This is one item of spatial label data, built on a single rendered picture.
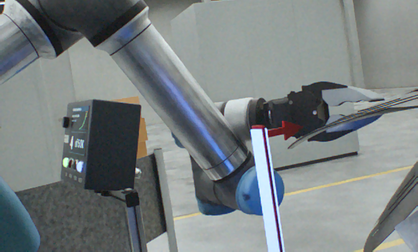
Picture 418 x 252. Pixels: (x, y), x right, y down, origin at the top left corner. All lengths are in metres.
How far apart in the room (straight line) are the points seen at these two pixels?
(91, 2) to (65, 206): 1.65
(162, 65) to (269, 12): 6.33
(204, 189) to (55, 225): 1.44
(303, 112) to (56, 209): 1.59
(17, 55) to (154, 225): 1.93
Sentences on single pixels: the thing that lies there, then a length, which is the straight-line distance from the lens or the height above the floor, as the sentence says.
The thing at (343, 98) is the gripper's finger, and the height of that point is 1.20.
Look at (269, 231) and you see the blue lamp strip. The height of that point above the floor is 1.07.
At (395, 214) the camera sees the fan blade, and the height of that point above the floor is 0.98.
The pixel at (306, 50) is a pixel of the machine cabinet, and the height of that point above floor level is 1.49.
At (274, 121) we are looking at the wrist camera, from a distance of 0.80.
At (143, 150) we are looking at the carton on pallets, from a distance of 8.70.
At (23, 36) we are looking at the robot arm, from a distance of 0.85.
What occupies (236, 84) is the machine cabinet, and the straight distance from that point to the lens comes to 6.82.
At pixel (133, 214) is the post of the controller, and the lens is 1.14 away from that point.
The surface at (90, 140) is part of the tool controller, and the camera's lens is 1.15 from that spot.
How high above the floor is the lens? 1.25
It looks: 3 degrees down
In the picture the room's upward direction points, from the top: 9 degrees counter-clockwise
